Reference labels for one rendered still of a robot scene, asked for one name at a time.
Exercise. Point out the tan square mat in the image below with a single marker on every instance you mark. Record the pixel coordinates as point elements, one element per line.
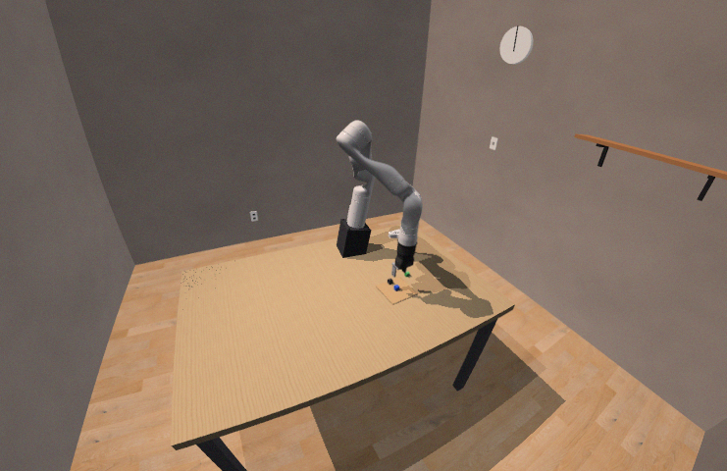
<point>405,291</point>

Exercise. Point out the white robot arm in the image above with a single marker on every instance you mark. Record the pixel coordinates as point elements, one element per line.
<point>352,141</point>

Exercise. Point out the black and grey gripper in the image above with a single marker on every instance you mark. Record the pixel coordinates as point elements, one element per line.
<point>406,246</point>

